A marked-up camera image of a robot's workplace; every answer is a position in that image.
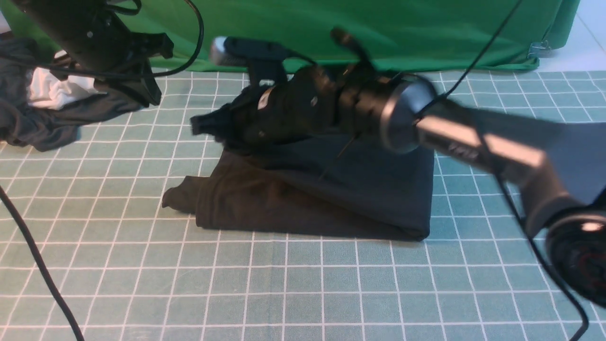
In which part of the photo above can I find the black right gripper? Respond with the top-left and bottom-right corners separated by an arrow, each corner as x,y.
189,65 -> 361,153

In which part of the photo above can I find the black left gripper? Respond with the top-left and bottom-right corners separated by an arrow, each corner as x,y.
28,0 -> 174,107

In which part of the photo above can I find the dark gray long-sleeve shirt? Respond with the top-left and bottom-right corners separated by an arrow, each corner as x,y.
161,136 -> 434,241

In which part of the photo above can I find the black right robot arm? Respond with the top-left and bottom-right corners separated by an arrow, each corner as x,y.
190,27 -> 606,307

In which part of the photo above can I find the crumpled white cloth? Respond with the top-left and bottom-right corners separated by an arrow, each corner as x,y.
26,68 -> 106,110

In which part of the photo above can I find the crumpled dark gray garment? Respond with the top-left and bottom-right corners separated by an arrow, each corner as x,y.
0,60 -> 142,152

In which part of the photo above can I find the green grid cutting mat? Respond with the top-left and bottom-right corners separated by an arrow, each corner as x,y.
0,72 -> 580,341

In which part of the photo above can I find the green backdrop cloth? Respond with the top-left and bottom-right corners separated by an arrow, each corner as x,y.
0,0 -> 580,73

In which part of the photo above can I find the metal binder clip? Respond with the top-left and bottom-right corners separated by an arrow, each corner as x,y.
527,40 -> 553,59

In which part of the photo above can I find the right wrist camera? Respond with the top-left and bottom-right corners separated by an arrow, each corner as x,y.
208,36 -> 300,87

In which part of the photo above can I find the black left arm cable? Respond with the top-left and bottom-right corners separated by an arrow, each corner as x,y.
0,0 -> 205,341

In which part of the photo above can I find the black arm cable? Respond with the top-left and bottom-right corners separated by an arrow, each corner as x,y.
0,0 -> 205,341
317,0 -> 590,341

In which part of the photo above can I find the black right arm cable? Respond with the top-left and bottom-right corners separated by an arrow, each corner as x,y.
317,0 -> 590,341

